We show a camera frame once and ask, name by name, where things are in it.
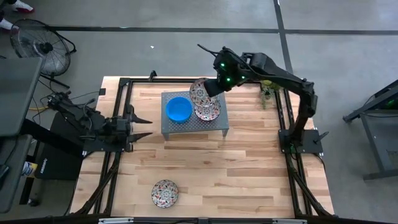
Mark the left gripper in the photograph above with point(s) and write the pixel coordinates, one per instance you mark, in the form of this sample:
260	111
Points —
119	129

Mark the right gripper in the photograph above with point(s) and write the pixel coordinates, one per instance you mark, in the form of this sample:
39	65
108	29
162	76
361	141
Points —
231	68

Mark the floral patterned ceramic bowl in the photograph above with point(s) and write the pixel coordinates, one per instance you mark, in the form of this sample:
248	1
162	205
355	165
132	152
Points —
211	112
164	193
198	93

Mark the blue plastic bowl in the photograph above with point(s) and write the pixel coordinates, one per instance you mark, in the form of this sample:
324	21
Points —
178	109

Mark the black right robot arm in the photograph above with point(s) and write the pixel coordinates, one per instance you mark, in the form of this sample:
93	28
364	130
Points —
292	81

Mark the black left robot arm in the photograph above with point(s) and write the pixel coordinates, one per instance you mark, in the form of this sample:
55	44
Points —
81	116

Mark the grey perforated metal rack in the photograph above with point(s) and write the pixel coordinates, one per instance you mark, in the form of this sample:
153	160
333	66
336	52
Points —
192	124

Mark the trailing green potted plant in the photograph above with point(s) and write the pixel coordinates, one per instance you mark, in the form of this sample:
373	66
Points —
266	96

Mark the small black square tag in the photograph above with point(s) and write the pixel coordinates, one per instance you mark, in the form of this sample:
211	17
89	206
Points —
102	91

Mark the black storage box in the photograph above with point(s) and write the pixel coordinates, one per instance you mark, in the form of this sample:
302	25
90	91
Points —
62	165

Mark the silver metal bar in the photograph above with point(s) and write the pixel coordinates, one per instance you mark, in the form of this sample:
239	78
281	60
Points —
116	220
289	221

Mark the yellow labelled bottle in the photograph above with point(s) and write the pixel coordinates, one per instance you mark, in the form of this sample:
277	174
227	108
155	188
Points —
29	169

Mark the black floor fan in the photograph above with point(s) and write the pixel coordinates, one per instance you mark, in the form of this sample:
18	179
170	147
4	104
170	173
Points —
46	47

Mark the grey side desk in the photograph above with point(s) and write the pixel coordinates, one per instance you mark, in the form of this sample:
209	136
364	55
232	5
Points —
18	96
17	146

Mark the black metal stand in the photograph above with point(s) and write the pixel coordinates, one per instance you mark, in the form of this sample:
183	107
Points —
374	143

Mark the person's foot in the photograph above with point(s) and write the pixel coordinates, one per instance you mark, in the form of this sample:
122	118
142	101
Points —
23	6
4	24

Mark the black aluminium table frame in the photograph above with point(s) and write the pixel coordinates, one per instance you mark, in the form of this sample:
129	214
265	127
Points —
202	81

